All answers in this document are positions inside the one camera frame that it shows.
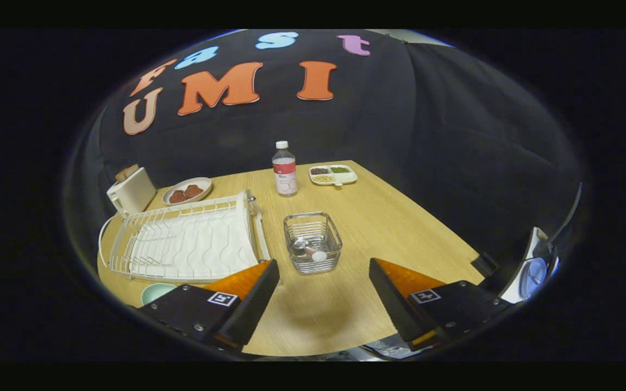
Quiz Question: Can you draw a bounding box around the silver wire basket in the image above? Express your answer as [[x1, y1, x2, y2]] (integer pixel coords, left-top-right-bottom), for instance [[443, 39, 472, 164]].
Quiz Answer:
[[283, 212, 343, 275]]

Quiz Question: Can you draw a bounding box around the blue round object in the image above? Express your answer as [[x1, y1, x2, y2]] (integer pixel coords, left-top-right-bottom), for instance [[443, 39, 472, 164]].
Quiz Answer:
[[522, 256, 550, 299]]

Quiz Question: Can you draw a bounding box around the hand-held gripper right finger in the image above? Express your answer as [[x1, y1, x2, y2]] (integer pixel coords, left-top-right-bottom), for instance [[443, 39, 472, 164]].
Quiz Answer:
[[368, 257, 515, 352]]

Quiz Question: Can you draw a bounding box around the beige round plate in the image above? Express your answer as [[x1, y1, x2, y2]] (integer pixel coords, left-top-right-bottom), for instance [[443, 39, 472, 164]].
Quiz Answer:
[[162, 177, 214, 206]]

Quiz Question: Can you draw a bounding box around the light green plate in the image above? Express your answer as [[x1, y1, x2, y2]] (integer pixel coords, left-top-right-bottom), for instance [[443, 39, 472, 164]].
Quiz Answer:
[[140, 282, 179, 306]]

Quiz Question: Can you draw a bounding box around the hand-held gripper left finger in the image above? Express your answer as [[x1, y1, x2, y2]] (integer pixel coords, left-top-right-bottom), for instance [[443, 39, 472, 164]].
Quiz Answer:
[[138, 259, 281, 351]]

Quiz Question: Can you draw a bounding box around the white dish rack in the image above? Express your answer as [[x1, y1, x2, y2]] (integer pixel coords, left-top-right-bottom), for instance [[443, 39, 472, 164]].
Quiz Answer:
[[98, 189, 273, 284]]

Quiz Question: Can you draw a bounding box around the clear bottle with red label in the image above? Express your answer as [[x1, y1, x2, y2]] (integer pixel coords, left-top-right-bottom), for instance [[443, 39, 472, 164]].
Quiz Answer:
[[272, 141, 298, 197]]

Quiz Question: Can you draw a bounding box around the white toaster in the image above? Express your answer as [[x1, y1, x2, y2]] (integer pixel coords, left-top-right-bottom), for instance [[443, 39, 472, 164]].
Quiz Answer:
[[107, 167, 158, 216]]

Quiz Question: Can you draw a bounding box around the white divided tray with beans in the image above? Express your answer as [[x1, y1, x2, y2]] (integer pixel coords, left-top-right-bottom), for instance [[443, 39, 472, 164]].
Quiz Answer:
[[309, 165, 358, 187]]

